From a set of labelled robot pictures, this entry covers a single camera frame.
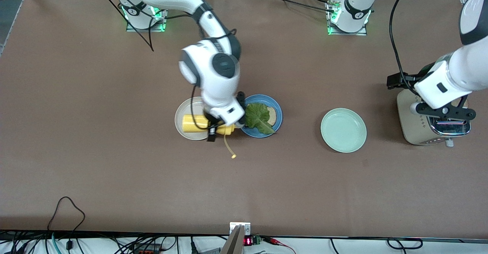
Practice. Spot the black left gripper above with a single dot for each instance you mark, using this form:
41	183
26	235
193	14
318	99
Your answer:
398	81

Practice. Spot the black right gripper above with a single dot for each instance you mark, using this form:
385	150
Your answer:
212	134

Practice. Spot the yellow squeeze sauce bottle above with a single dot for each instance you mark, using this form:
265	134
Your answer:
190	124

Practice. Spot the green lettuce leaf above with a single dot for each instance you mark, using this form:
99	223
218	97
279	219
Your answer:
257	116

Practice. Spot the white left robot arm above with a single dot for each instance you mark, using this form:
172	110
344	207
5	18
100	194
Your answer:
457	71

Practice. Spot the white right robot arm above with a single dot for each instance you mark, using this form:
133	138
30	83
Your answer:
217	82

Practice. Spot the beige round plate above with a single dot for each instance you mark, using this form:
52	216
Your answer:
190	105

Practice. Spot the blue round plate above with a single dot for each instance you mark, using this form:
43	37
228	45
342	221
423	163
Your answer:
263	97

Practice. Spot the pale green round plate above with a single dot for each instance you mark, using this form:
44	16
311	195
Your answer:
343	130

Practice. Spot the beige chrome toaster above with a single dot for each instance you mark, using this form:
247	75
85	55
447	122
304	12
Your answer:
413	128

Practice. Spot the red LED display module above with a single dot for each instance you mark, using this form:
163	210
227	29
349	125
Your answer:
252	241

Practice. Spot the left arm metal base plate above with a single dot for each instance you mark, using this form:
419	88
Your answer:
349	33

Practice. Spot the grey metal camera mount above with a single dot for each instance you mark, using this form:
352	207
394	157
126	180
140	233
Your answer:
238	229

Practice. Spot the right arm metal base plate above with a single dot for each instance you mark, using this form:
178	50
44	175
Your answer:
145	29

